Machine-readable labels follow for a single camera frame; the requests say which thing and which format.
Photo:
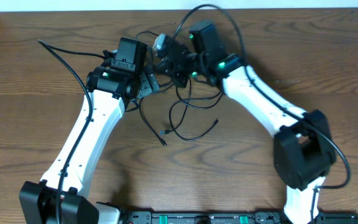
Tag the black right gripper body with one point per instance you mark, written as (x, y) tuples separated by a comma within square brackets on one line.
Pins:
[(189, 65)]

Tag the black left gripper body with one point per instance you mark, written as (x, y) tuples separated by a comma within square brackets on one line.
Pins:
[(147, 86)]

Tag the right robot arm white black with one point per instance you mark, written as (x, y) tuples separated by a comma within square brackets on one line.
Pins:
[(302, 149)]

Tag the black base rail green clamps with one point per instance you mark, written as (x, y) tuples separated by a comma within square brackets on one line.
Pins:
[(204, 217)]

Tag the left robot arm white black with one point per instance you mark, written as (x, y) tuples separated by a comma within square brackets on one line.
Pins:
[(119, 74)]

